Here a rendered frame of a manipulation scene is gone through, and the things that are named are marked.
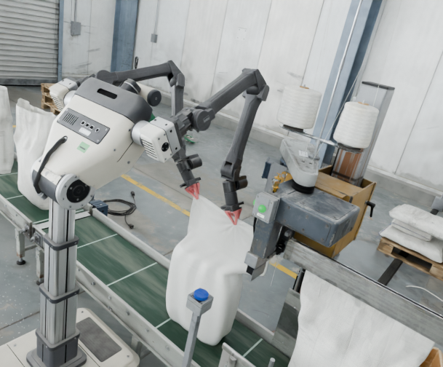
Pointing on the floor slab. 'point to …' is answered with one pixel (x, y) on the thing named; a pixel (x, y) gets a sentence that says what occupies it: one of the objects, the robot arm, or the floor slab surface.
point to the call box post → (191, 340)
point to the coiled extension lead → (122, 210)
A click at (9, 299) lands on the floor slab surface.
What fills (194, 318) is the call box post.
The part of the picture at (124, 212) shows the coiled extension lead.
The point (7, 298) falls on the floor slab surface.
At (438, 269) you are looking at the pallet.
